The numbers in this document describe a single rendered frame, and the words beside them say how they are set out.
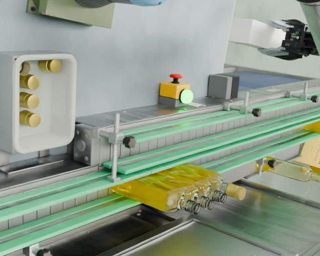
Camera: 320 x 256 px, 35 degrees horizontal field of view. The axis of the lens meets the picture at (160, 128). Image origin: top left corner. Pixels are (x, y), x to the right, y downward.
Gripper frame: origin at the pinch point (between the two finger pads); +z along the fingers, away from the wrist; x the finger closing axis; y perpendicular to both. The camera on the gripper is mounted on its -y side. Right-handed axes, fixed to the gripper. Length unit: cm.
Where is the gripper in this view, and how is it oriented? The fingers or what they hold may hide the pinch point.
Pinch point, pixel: (265, 37)
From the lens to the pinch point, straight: 143.7
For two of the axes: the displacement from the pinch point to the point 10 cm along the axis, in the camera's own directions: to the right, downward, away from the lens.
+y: -6.2, 0.0, -7.8
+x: -1.6, 9.8, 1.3
